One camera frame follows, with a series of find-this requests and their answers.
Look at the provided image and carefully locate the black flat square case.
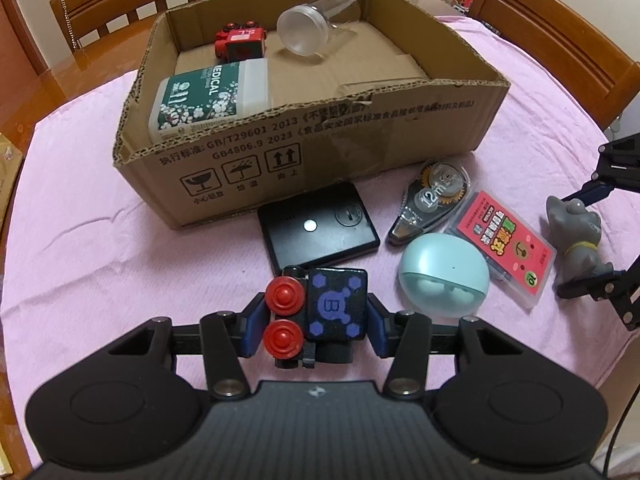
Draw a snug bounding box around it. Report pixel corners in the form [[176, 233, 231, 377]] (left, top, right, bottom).
[[257, 181, 380, 274]]

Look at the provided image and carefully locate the teal earbud case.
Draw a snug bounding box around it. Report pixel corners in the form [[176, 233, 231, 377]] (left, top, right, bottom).
[[397, 233, 490, 318]]

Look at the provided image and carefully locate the grey cat figurine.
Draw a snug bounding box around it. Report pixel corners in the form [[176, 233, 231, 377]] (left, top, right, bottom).
[[546, 196, 613, 286]]

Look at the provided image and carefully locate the clear plastic jar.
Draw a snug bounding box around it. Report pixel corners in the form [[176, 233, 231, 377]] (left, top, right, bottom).
[[277, 0, 361, 58]]

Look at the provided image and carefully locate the white medical container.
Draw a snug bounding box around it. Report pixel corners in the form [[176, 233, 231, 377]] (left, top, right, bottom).
[[148, 58, 271, 144]]

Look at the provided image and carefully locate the wooden chair right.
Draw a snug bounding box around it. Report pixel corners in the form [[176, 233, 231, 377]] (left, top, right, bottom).
[[469, 0, 639, 130]]

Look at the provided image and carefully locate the wooden chair left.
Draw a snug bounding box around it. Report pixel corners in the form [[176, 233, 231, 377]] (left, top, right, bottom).
[[48, 0, 202, 57]]

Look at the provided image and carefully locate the pink card box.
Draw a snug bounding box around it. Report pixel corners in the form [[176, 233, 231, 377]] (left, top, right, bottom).
[[446, 188, 556, 309]]

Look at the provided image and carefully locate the cardboard box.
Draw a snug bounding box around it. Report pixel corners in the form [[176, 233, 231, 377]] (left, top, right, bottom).
[[113, 0, 510, 229]]

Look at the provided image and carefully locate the wooden chair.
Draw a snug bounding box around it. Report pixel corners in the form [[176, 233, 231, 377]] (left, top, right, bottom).
[[469, 0, 639, 130], [48, 0, 202, 57]]

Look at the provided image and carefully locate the black blue toy block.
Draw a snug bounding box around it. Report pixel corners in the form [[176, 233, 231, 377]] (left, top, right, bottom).
[[262, 266, 368, 370]]

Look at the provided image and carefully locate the red toy block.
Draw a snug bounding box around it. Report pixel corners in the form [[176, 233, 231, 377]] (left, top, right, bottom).
[[214, 21, 267, 63]]

